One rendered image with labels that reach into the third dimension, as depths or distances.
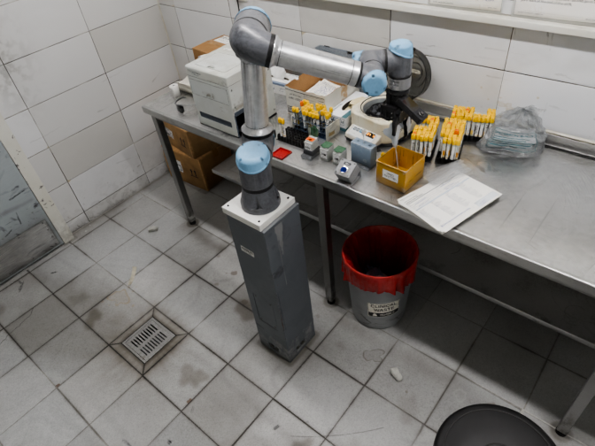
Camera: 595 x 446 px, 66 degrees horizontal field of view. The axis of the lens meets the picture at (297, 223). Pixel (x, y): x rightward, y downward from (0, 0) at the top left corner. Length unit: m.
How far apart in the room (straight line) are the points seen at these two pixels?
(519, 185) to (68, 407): 2.21
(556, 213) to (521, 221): 0.13
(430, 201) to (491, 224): 0.22
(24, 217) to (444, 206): 2.45
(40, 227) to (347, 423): 2.20
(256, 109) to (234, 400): 1.33
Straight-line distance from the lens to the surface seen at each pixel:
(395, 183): 1.76
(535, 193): 1.86
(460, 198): 1.74
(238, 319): 2.52
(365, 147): 1.84
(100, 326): 2.78
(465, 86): 2.16
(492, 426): 1.50
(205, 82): 2.18
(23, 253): 3.32
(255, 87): 1.59
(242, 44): 1.42
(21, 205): 3.18
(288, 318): 2.07
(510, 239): 1.65
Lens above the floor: 1.98
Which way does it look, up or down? 42 degrees down
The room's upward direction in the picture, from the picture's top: 8 degrees counter-clockwise
